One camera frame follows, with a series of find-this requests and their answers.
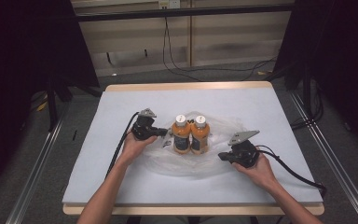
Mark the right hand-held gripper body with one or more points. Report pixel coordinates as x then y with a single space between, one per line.
245 154

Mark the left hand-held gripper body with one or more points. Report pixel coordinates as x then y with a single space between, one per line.
143 129

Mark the orange bottle with white cap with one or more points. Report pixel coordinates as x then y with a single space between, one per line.
181 137
199 137

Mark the clear plastic bag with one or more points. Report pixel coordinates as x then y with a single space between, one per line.
180 163

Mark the person's left hand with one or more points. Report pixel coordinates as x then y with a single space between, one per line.
132 149

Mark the person's right hand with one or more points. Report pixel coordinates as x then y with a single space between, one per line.
259 172

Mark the white table cover sheet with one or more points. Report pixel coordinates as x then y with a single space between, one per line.
130 102

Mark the wooden table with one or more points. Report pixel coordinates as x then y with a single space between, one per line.
186 86

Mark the black metal stand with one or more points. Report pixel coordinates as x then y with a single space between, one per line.
52 105
306 90

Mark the black horizontal bar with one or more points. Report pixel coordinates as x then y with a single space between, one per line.
183 12

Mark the white power outlet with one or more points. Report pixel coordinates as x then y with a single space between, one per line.
169 3

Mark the black curtain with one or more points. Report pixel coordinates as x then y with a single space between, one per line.
28 62
338 62

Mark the metal floor rail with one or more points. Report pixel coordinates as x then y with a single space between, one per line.
341 168
34 174

